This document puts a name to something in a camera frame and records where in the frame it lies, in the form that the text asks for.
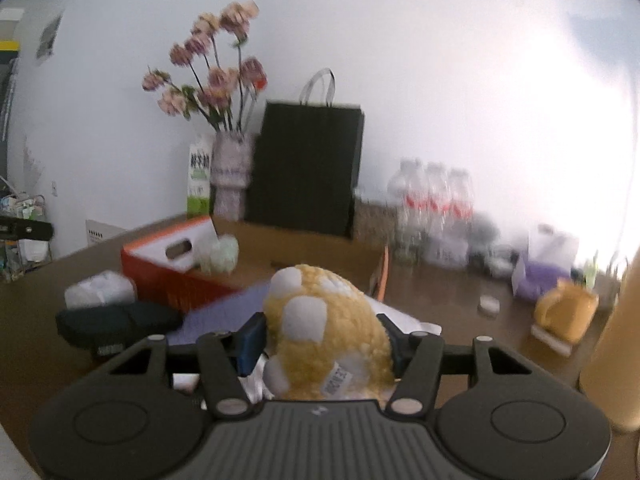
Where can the brown wooden desktop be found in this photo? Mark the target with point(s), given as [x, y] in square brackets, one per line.
[440, 300]

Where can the purple tissue box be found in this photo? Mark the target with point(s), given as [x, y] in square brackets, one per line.
[540, 280]

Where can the white flat block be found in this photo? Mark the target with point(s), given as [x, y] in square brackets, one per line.
[550, 341]

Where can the dried pink roses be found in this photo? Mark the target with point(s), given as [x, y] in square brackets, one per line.
[215, 85]

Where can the pack of water bottles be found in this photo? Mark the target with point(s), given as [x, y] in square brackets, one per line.
[432, 200]

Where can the purple knitted cloth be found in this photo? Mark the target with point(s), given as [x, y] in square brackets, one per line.
[225, 310]

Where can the small white round cap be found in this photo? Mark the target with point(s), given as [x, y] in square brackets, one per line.
[489, 305]

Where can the white tissue pack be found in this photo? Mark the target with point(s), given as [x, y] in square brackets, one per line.
[100, 290]

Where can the grey white round device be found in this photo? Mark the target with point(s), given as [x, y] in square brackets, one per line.
[485, 230]

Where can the glass jar of grain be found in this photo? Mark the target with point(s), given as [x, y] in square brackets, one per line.
[375, 227]

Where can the white green milk carton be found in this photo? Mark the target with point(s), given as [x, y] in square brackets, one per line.
[199, 180]

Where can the black pouch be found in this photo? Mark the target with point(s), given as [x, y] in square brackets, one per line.
[115, 322]

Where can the yellow white plush toy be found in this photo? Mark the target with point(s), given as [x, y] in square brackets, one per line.
[325, 340]

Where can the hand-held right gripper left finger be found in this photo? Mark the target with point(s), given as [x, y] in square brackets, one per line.
[252, 345]

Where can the white paper box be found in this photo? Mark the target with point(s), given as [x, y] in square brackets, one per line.
[552, 245]

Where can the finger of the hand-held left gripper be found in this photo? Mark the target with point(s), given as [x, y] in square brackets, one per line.
[27, 231]

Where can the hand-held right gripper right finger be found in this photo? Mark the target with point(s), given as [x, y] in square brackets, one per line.
[395, 347]

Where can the black paper bag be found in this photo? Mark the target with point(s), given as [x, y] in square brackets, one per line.
[305, 170]

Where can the orange cardboard box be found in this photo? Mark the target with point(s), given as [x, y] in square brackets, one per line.
[165, 270]

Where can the mottled purple vase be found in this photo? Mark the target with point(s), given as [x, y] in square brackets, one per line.
[230, 175]

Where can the white crumpled ball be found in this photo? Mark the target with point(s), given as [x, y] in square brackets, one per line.
[220, 255]

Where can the white vented device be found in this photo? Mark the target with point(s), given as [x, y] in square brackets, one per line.
[104, 232]

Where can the yellow mug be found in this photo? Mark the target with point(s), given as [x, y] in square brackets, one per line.
[567, 312]

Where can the wall paper notice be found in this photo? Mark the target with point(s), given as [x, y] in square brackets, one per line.
[49, 36]

